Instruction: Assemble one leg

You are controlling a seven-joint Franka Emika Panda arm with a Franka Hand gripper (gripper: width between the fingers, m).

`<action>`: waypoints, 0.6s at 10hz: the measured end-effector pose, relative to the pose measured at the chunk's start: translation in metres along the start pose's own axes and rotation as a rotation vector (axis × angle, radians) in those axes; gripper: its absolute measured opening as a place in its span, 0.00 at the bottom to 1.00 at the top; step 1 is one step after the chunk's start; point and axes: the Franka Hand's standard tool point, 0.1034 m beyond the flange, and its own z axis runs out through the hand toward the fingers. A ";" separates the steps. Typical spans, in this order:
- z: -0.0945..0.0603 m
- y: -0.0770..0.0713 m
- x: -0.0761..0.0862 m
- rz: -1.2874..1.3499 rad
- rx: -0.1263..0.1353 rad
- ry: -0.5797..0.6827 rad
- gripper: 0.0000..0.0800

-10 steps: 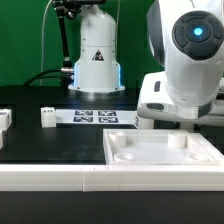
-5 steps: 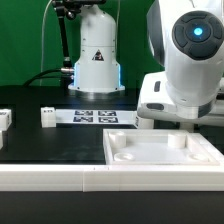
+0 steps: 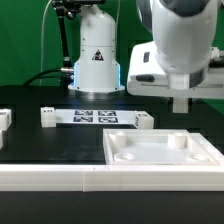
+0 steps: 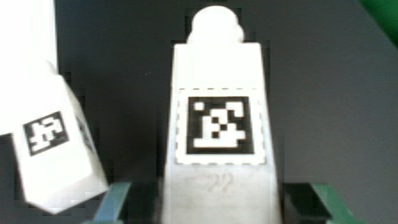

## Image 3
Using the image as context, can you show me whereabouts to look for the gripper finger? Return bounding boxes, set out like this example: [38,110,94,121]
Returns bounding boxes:
[173,98,188,113]

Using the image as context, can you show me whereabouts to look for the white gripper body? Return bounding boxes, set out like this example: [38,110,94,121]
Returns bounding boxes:
[127,42,224,99]

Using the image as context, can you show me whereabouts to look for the white square tabletop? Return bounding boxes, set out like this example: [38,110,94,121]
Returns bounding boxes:
[103,129,224,166]

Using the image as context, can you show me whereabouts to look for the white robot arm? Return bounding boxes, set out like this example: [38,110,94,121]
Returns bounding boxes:
[69,0,224,113]

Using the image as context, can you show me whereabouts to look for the white sheet with tags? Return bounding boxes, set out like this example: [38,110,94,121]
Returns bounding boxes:
[56,109,134,125]

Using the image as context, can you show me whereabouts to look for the white L-shaped fence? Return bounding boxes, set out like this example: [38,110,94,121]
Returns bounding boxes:
[0,132,224,193]

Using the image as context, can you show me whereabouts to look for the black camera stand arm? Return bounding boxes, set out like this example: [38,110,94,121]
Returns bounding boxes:
[52,0,106,67]

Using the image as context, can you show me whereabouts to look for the black cable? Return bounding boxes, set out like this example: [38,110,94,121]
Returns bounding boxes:
[22,68,75,87]

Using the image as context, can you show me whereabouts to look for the white cable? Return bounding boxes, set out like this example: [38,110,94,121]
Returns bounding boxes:
[39,0,54,86]

